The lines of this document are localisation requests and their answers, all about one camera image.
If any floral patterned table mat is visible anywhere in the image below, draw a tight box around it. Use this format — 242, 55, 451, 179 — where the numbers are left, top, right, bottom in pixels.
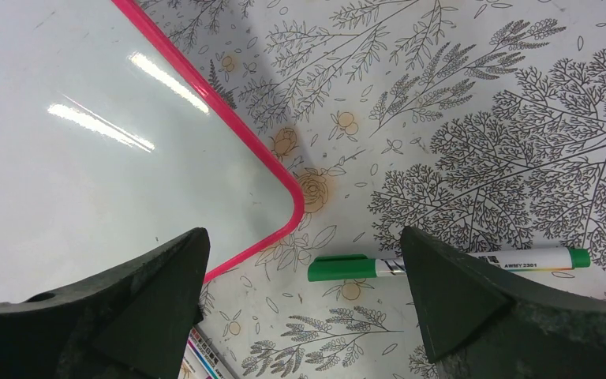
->
140, 1, 606, 378

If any green capped marker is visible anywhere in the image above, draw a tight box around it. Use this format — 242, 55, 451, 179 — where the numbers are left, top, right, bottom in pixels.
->
307, 247, 591, 282

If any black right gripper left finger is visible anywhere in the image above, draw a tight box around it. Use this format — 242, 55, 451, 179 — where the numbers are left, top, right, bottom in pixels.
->
0, 227, 211, 378

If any pink framed whiteboard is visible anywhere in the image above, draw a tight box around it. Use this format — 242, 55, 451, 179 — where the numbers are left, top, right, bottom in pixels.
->
0, 1, 304, 302

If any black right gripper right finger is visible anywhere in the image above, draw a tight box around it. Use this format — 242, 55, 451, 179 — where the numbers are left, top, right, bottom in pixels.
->
400, 227, 606, 378

